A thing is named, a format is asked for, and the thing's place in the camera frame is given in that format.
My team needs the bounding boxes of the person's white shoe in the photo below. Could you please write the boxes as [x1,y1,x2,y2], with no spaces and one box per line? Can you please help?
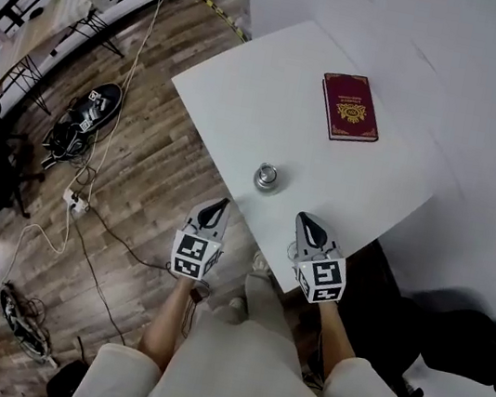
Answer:
[250,248,274,275]

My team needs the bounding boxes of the white table with black legs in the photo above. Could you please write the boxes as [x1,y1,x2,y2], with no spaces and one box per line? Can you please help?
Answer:
[0,0,136,125]

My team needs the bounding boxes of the small silver metal can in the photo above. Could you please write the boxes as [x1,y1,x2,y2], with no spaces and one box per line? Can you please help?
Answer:
[250,159,283,196]

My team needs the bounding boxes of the black open bag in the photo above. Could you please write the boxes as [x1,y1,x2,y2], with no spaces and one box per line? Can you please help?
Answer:
[53,74,126,149]

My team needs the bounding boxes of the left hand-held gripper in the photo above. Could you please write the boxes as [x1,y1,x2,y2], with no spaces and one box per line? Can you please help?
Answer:
[167,191,234,286]

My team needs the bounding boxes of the white power strip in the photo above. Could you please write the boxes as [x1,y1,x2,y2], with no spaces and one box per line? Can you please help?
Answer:
[60,188,93,217]

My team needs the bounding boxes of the dark red hardcover book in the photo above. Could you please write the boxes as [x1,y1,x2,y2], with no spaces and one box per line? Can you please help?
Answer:
[313,69,389,149]

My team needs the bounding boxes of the long white cable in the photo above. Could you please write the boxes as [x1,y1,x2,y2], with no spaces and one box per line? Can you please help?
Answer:
[0,0,169,336]

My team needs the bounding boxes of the person's right forearm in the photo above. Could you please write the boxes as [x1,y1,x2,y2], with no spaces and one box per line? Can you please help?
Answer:
[307,298,366,382]

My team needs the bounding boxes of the black backpack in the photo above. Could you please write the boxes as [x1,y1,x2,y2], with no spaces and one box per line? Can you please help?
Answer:
[45,355,92,397]

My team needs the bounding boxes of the person's left forearm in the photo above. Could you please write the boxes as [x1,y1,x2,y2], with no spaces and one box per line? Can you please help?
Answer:
[135,270,203,375]

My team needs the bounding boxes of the yellow black striped floor strip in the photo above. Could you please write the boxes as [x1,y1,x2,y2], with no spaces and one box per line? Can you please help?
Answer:
[188,0,255,44]

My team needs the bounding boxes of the black bag on floor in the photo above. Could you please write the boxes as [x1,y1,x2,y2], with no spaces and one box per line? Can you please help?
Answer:
[37,119,97,178]

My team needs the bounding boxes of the black ring-shaped device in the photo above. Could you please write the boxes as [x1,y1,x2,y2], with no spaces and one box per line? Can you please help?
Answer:
[0,278,72,369]

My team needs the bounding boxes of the person's beige trousers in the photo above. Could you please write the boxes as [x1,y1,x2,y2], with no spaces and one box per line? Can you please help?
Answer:
[143,257,379,397]

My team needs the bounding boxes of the black cable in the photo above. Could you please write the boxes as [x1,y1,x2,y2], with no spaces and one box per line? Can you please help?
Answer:
[53,215,146,348]
[76,205,185,276]

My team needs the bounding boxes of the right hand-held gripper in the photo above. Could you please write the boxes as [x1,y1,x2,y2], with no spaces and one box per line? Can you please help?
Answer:
[282,210,358,311]

